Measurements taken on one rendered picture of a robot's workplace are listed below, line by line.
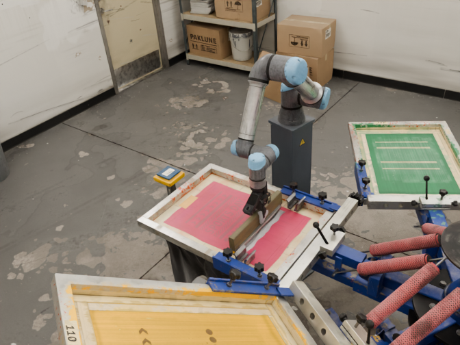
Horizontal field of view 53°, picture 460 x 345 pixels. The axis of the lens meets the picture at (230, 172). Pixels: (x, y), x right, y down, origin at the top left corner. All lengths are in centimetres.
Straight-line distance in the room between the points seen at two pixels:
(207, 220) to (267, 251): 37
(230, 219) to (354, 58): 399
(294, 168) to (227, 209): 51
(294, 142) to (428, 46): 331
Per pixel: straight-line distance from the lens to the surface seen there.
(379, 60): 585
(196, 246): 211
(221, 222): 227
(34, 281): 370
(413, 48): 568
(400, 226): 378
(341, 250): 201
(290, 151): 258
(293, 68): 202
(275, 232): 220
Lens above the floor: 243
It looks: 35 degrees down
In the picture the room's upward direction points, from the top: 5 degrees counter-clockwise
